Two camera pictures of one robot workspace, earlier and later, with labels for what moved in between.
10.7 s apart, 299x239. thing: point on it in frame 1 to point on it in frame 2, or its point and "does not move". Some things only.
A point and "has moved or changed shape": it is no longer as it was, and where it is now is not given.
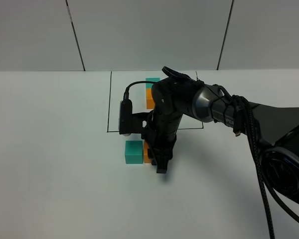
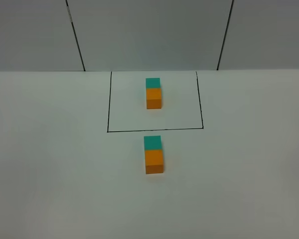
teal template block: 153,79 does not move
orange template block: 150,102 does not move
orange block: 146,147 has moved or changed shape
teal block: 134,152 has moved or changed shape
